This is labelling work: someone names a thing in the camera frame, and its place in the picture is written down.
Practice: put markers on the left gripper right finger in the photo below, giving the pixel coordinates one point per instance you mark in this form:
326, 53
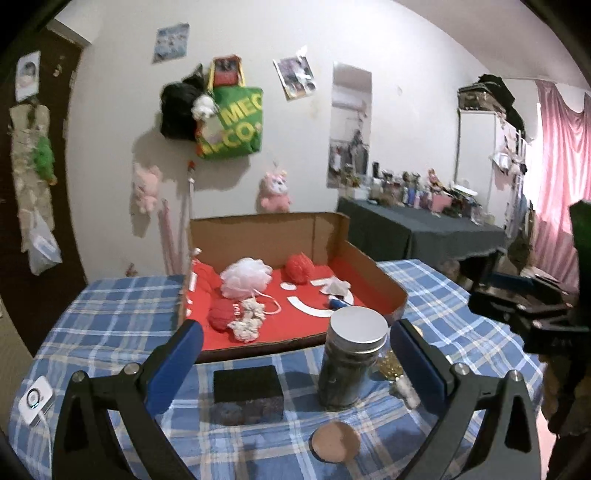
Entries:
506, 446

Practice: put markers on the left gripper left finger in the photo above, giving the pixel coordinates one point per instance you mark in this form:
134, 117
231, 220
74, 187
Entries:
85, 444

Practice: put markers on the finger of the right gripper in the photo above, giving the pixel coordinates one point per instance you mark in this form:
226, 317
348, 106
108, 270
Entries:
510, 286
519, 314

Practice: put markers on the white cloth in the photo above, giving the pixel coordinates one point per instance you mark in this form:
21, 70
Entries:
402, 388

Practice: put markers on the round beige powder puff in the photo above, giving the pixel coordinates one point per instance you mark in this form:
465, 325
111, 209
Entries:
336, 442

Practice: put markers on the blue tissue pack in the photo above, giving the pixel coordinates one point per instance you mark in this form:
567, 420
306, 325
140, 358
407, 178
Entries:
336, 303

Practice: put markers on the white gauze pad packet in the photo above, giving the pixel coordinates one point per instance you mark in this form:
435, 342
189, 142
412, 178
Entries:
336, 287

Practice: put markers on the red crochet scrunchie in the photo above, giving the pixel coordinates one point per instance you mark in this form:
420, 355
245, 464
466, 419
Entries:
222, 313

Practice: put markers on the cream crochet scrunchie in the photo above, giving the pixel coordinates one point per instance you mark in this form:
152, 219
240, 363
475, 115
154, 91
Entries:
249, 317

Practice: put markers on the red mesh bath pouf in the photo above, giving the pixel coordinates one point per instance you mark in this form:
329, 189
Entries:
299, 269

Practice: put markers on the white mesh bath pouf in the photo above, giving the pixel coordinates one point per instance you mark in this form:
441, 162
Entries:
248, 278

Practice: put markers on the white device on table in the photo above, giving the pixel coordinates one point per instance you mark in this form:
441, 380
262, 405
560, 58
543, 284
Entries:
36, 401

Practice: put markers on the pink curtain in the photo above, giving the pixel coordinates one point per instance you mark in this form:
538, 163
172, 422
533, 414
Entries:
565, 180

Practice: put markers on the small jar gold beads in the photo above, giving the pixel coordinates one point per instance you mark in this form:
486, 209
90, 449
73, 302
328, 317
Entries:
389, 366

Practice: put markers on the blue plaid tablecloth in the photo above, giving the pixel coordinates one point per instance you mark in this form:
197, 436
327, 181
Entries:
114, 322

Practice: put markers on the white wardrobe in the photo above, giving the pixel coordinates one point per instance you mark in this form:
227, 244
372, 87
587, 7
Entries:
490, 153

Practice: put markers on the dark cloth side table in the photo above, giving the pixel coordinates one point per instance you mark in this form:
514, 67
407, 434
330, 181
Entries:
401, 233

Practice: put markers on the large glass jar dark contents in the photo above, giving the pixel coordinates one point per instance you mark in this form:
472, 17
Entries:
355, 337

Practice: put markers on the dark wooden door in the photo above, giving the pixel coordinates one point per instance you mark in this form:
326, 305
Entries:
35, 303

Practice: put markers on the dark patterned tin box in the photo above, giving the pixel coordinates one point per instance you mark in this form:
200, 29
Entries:
247, 396

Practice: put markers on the plastic bag on door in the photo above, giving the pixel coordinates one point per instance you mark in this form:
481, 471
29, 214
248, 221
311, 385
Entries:
43, 251

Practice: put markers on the cardboard box red interior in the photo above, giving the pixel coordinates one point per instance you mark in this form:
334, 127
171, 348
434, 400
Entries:
303, 321

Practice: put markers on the pink cat plush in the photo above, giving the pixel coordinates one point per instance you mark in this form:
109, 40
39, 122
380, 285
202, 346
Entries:
273, 195

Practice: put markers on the pink pig plush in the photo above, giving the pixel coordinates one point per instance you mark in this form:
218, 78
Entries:
146, 187

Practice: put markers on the green plush on door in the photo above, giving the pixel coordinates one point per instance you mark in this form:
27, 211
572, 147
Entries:
43, 160

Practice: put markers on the beige hanging organizer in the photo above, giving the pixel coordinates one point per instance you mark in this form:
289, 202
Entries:
29, 123

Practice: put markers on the green tote bag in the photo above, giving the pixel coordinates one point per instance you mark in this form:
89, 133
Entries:
237, 129

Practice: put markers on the small panda plush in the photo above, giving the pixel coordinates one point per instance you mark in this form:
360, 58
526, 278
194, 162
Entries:
203, 108

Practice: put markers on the photo on door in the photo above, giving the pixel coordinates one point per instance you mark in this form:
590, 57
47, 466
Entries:
27, 76

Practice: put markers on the wall mirror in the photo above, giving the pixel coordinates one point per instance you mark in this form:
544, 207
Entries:
351, 118

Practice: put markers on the photo collage on wall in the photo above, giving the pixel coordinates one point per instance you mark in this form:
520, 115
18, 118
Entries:
296, 77

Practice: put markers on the black backpack on wall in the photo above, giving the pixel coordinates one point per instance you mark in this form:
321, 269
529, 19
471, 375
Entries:
176, 103

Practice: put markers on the blue wall poster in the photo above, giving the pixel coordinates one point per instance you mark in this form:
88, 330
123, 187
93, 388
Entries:
170, 43

